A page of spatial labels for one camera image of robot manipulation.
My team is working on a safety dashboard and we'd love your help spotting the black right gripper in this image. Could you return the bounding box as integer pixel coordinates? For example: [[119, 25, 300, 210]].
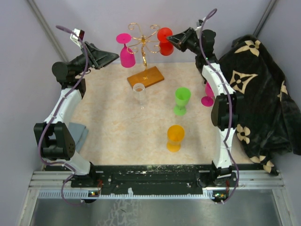
[[166, 28, 202, 56]]

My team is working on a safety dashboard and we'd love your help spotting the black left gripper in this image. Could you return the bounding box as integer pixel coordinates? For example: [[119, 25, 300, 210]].
[[71, 41, 119, 78]]

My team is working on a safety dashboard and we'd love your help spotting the red plastic wine glass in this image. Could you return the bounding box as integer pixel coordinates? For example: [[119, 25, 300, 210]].
[[157, 27, 174, 56]]

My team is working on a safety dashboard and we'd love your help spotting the magenta plastic wine glass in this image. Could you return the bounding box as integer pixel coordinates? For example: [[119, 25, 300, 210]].
[[116, 33, 136, 68]]

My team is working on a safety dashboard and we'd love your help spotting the gold wire wine glass rack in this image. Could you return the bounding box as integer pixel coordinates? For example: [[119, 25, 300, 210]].
[[126, 23, 164, 88]]

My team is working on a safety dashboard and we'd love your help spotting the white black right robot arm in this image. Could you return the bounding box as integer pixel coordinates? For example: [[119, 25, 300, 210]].
[[167, 28, 243, 186]]

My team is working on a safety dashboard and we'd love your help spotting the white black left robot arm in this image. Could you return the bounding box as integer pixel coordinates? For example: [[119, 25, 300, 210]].
[[33, 41, 119, 187]]

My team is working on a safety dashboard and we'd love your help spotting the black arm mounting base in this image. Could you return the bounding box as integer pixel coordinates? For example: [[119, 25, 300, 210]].
[[44, 163, 238, 204]]

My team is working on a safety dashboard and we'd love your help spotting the clear wine glass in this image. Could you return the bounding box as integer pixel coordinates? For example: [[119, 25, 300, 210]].
[[133, 83, 147, 109]]

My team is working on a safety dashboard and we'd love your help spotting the green plastic wine glass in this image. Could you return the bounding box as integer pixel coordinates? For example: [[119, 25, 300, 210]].
[[174, 87, 191, 116]]

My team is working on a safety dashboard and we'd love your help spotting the orange plastic wine glass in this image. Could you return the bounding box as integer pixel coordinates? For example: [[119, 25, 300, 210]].
[[166, 125, 185, 152]]

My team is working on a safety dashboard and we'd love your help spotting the grey blue cloth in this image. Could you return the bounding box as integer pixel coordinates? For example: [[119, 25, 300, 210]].
[[68, 122, 88, 153]]

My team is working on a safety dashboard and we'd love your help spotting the black floral blanket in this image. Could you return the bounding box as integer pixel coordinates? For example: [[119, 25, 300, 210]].
[[219, 35, 301, 176]]

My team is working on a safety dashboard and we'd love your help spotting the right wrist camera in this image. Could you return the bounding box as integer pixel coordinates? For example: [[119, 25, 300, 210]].
[[195, 19, 204, 32]]

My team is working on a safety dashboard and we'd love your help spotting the aluminium frame rail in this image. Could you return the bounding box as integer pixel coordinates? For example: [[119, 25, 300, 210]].
[[18, 164, 292, 226]]

